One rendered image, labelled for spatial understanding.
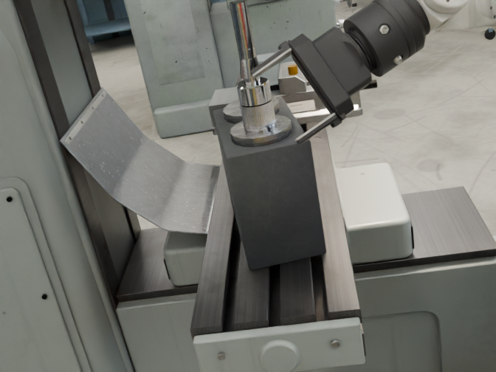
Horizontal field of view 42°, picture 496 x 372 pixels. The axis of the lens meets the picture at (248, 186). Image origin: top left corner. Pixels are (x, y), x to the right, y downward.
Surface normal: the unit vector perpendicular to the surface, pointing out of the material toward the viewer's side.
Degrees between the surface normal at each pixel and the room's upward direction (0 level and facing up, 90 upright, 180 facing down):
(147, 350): 90
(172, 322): 90
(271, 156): 90
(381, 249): 90
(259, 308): 0
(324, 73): 63
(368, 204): 0
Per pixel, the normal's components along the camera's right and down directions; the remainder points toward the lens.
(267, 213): 0.14, 0.41
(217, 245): -0.18, -0.89
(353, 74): -0.01, -0.03
